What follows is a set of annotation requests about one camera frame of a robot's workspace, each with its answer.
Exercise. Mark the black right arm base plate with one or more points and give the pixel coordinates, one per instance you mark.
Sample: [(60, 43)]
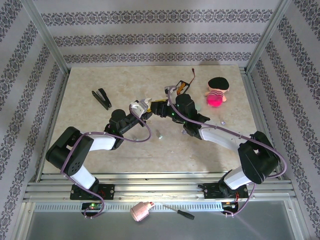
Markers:
[(211, 191)]

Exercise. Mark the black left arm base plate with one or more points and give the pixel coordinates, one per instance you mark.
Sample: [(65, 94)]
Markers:
[(107, 191)]

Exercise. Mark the pink plastic bottle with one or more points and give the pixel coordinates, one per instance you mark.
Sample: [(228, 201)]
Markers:
[(140, 211)]

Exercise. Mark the black stapler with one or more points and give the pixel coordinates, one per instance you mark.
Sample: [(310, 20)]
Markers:
[(101, 97)]

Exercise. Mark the aluminium frame post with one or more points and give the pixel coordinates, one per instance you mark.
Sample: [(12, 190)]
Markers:
[(268, 37), (49, 37)]

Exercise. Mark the grey metal sheet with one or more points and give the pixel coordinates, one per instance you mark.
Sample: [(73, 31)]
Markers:
[(100, 230)]

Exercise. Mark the plush doll with pink trousers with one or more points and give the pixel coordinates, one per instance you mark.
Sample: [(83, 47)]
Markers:
[(216, 96)]

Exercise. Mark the small orange-lit controller board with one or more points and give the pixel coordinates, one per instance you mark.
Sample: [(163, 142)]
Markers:
[(230, 204)]

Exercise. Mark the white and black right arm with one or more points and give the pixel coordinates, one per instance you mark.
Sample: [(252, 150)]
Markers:
[(220, 137)]

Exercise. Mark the aluminium table side rail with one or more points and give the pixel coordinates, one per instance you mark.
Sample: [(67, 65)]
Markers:
[(253, 100), (57, 112)]

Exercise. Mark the small green-lit controller board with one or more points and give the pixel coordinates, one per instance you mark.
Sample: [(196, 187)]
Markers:
[(92, 206)]

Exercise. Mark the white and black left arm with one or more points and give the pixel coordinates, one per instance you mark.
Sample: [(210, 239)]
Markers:
[(100, 142)]

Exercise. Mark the lavender earbud charging case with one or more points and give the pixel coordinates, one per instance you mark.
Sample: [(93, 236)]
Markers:
[(148, 100)]

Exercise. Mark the long aluminium base rail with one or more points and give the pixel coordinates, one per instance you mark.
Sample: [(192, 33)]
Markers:
[(162, 186)]

